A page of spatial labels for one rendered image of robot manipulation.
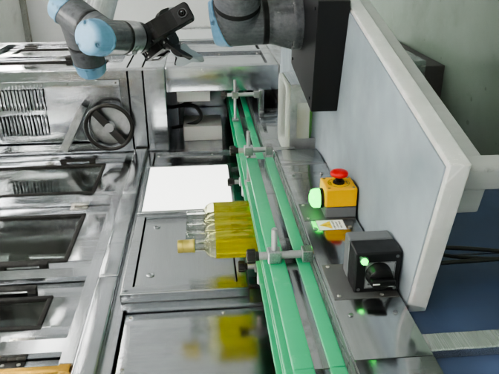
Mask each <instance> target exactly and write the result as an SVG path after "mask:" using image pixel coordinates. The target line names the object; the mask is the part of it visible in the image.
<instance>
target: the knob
mask: <svg viewBox="0 0 499 374"><path fill-rule="evenodd" d="M365 278H366V280H367V282H368V283H369V284H370V285H371V286H372V287H373V288H375V289H385V288H387V287H388V286H395V284H396V281H395V279H394V278H393V275H392V272H391V268H390V267H389V265H387V264H386V263H381V262H378V263H374V264H372V265H370V266H369V267H368V268H367V270H366V272H365Z"/></svg>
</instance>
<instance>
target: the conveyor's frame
mask: <svg viewBox="0 0 499 374"><path fill-rule="evenodd" d="M247 100H248V103H249V106H250V110H251V112H252V116H253V119H254V121H255V126H256V128H257V131H258V135H259V138H260V141H261V144H262V147H265V145H266V144H271V145H272V147H281V145H280V143H279V141H278V117H260V116H259V115H258V98H254V96H247ZM275 112H276V113H277V115H278V102H277V100H276V98H275V96H274V94H273V92H272V90H264V113H275ZM275 158H276V160H277V163H278V167H279V169H280V171H281V175H282V177H283V180H284V183H285V185H286V188H287V191H288V194H289V196H290V199H291V202H292V204H293V208H294V210H295V213H296V216H297V219H298V221H299V225H300V227H301V230H302V233H303V235H304V239H305V241H306V244H307V245H311V246H312V248H313V251H314V254H315V256H316V258H314V260H313V264H314V266H315V268H316V272H317V275H318V277H319V280H320V283H321V285H322V288H323V291H324V295H325V297H326V299H327V303H328V306H329V307H330V311H331V314H332V316H333V319H334V322H335V325H336V328H337V330H338V333H339V336H340V338H341V341H342V345H343V347H344V349H345V353H346V355H347V357H348V361H349V363H350V367H351V369H352V372H353V374H444V372H443V371H442V369H441V367H440V365H439V364H438V362H437V360H436V358H435V357H434V355H433V349H432V347H431V345H430V343H429V342H428V339H427V338H426V336H425V334H421V332H420V330H419V329H418V327H417V325H416V323H415V322H414V319H413V318H412V317H411V314H410V312H409V311H408V309H407V307H406V306H405V304H404V302H403V301H402V298H401V297H389V298H364V299H351V300H338V301H335V300H334V298H333V295H332V292H331V290H330V287H329V285H328V282H327V279H326V277H325V274H324V271H323V269H322V265H331V264H344V253H345V234H346V232H363V230H362V228H361V226H360V225H359V223H358V221H357V219H346V220H314V221H304V218H303V217H302V214H301V211H300V208H299V204H308V203H310V202H309V193H310V190H312V189H313V188H320V179H321V178H323V177H331V175H330V172H329V170H328V166H327V163H324V161H323V159H322V158H321V156H320V154H319V152H318V151H317V149H316V148H314V149H293V150H276V152H275Z"/></svg>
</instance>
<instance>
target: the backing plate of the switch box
mask: <svg viewBox="0 0 499 374"><path fill-rule="evenodd" d="M322 269H323V271H324V274H325V277H326V279H327V282H328V285H329V287H330V290H331V292H332V295H333V298H334V300H335V301H338V300H351V299H364V298H389V297H400V296H399V293H398V291H397V290H391V291H377V292H354V291H353V290H352V288H351V286H350V283H349V281H348V277H347V276H346V274H345V271H344V269H343V264H331V265H322Z"/></svg>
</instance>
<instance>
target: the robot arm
mask: <svg viewBox="0 0 499 374"><path fill-rule="evenodd" d="M117 2H118V0H86V2H85V1H84V0H49V2H48V14H49V16H50V17H51V18H52V19H53V20H54V21H55V22H56V23H57V24H59V25H60V27H61V28H62V32H63V35H64V37H65V41H66V44H67V46H68V49H69V51H70V54H71V58H72V60H73V66H74V67H75V68H76V72H77V73H78V75H79V76H80V77H82V78H83V79H88V80H90V79H91V80H93V79H98V78H100V77H101V76H102V75H103V74H104V73H105V71H106V60H105V56H113V55H126V56H131V55H132V54H133V55H134V56H136V55H137V54H138V53H141V54H142V55H144V57H145V59H146V61H147V62H148V61H160V60H161V59H162V58H164V57H165V56H166V55H168V54H169V53H171V52H172V54H173V55H174V56H176V57H177V60H176V62H175V64H176V65H177V66H180V67H182V66H184V65H187V64H189V63H191V62H204V59H203V56H202V54H199V53H197V52H196V51H195V50H192V49H190V48H189V46H188V45H186V44H184V43H183V44H182V45H179V44H178V43H179V37H178V36H177V34H176V31H177V30H179V29H181V28H182V27H185V26H187V25H188V24H190V23H192V22H193V21H194V20H195V17H194V15H193V13H192V11H191V9H190V8H189V6H188V4H187V3H186V2H182V3H180V4H178V5H177V6H175V7H167V8H165V9H162V10H161V11H160V12H159V13H157V15H156V16H155V18H154V19H152V20H150V21H149V22H146V23H145V24H144V23H142V22H137V21H132V20H113V19H114V14H115V10H116V7H117ZM208 11H209V20H210V25H211V30H212V37H213V40H214V43H215V44H216V45H217V46H219V47H233V46H246V45H277V46H279V47H285V48H288V49H291V50H300V49H301V48H302V46H303V43H304V31H305V15H304V1H303V0H210V1H208ZM170 50H171V52H170ZM145 54H146V55H145ZM155 57H159V58H158V59H153V58H155Z"/></svg>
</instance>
